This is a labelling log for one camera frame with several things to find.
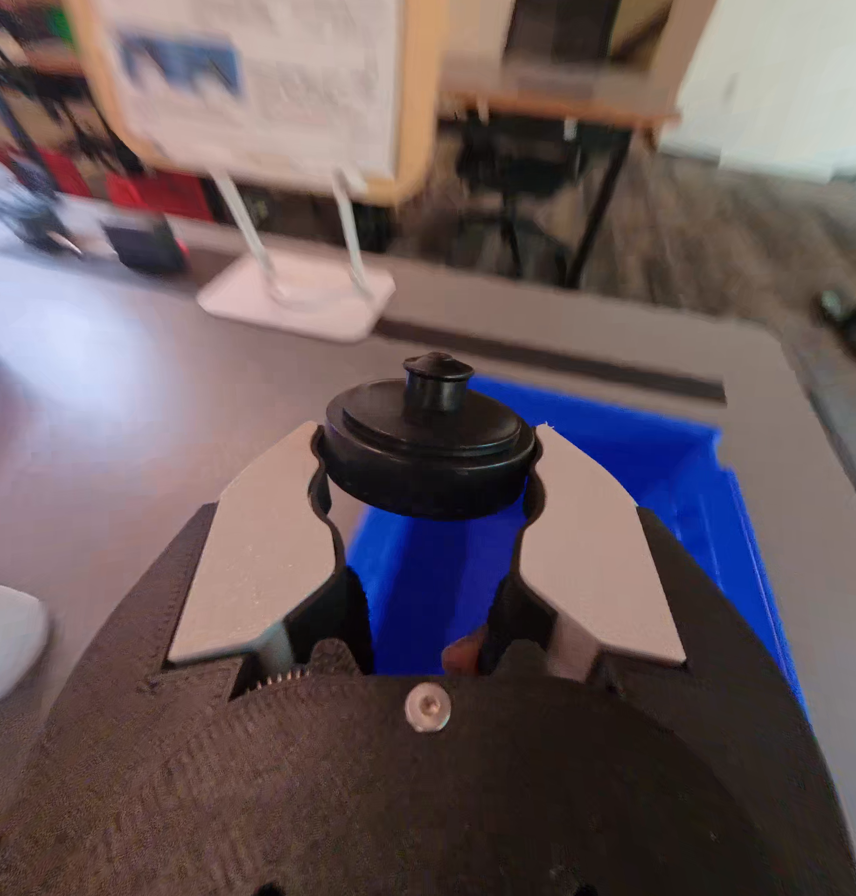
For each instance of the grey power adapter box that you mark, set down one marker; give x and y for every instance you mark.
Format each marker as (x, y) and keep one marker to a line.
(144, 245)

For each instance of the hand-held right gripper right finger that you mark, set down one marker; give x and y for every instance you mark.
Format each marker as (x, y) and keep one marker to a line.
(596, 560)

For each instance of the black bottle lid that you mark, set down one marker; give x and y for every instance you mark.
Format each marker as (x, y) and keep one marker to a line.
(428, 476)

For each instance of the wooden desk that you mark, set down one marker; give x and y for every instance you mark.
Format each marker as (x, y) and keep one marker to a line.
(540, 98)

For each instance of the small grey charger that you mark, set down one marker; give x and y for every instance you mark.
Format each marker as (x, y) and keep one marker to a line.
(29, 210)

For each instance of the blue plastic bin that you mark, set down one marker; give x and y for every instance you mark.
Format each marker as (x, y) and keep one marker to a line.
(428, 595)

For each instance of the person's right hand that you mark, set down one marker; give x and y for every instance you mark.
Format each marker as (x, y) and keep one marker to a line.
(463, 654)

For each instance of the wooden instruction board stand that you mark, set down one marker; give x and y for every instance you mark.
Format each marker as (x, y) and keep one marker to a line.
(421, 105)

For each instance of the person's left forearm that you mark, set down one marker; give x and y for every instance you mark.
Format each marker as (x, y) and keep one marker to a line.
(8, 644)

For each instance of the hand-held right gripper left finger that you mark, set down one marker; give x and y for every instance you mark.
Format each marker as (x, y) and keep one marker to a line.
(260, 553)

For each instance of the red crate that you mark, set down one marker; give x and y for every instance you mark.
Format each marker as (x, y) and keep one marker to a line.
(155, 199)

